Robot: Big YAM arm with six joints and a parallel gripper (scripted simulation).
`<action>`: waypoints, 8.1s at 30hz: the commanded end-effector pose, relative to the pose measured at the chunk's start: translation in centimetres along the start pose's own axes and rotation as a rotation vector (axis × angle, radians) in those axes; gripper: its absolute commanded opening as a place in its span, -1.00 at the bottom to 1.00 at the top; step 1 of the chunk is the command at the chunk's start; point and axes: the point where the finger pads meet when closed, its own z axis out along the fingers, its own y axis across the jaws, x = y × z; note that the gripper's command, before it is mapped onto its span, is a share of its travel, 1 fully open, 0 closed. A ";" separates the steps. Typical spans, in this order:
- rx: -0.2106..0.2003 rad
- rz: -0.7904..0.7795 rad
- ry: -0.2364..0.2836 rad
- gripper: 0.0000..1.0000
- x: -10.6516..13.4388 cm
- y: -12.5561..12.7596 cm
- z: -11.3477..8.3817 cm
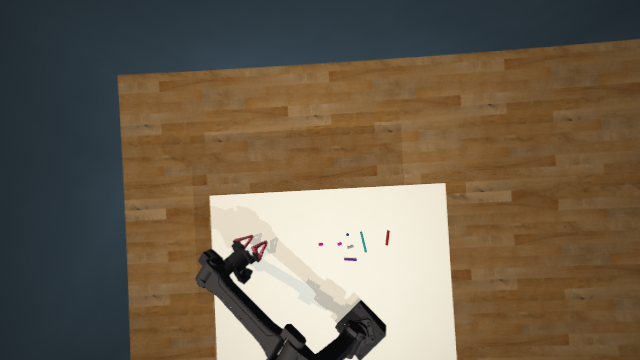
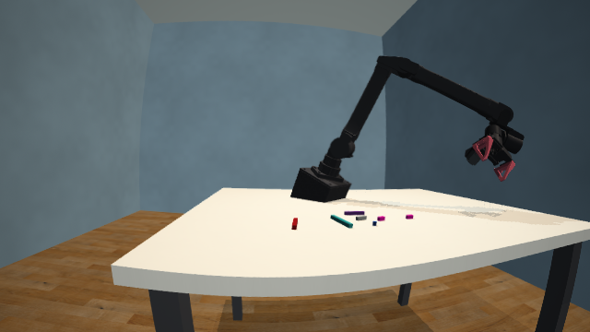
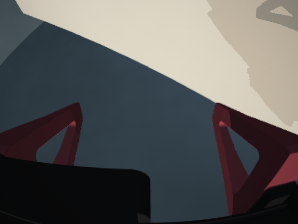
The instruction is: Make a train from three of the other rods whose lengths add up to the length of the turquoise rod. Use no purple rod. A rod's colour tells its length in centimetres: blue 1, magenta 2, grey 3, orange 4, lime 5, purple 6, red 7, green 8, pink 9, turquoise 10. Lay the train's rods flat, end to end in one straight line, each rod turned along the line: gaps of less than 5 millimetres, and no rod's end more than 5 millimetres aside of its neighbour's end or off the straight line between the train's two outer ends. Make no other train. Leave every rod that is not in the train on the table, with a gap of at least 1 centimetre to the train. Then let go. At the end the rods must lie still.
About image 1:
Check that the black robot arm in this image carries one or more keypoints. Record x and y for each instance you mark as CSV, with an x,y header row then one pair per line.
x,y
269,335

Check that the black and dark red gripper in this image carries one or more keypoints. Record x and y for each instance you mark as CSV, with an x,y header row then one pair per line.
x,y
237,256

